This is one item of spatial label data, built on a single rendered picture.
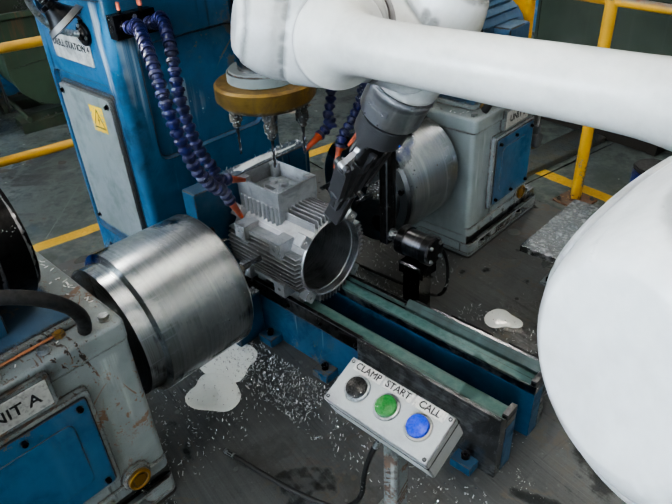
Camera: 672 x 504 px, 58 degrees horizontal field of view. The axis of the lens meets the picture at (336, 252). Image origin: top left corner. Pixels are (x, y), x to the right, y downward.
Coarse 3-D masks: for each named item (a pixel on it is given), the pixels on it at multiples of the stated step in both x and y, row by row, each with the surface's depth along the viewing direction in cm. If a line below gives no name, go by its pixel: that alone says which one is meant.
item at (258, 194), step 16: (272, 160) 124; (240, 176) 118; (256, 176) 122; (272, 176) 124; (288, 176) 123; (304, 176) 117; (240, 192) 120; (256, 192) 116; (272, 192) 112; (288, 192) 113; (304, 192) 117; (256, 208) 118; (272, 208) 114
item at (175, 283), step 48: (144, 240) 96; (192, 240) 97; (96, 288) 92; (144, 288) 90; (192, 288) 93; (240, 288) 98; (144, 336) 89; (192, 336) 93; (240, 336) 103; (144, 384) 96
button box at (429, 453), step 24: (336, 384) 83; (384, 384) 80; (336, 408) 82; (360, 408) 79; (408, 408) 77; (432, 408) 76; (384, 432) 76; (432, 432) 74; (456, 432) 76; (408, 456) 74; (432, 456) 73
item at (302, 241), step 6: (240, 204) 120; (246, 210) 121; (348, 210) 116; (348, 216) 116; (354, 216) 117; (300, 234) 110; (294, 240) 110; (300, 240) 109; (306, 240) 109; (300, 246) 109; (306, 246) 110; (354, 264) 123; (354, 270) 124; (300, 294) 116; (306, 294) 116; (312, 294) 116; (306, 300) 116; (312, 300) 117
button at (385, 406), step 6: (384, 396) 78; (390, 396) 78; (378, 402) 78; (384, 402) 78; (390, 402) 78; (396, 402) 78; (378, 408) 78; (384, 408) 77; (390, 408) 77; (396, 408) 77; (378, 414) 77; (384, 414) 77; (390, 414) 77
